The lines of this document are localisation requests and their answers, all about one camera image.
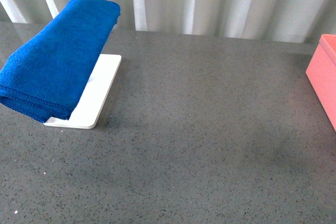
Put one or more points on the blue microfiber towel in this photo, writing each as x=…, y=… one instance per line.
x=46, y=76

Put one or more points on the white rack with wooden bars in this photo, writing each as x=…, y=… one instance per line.
x=87, y=112

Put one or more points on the pink plastic box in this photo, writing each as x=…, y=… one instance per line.
x=321, y=74

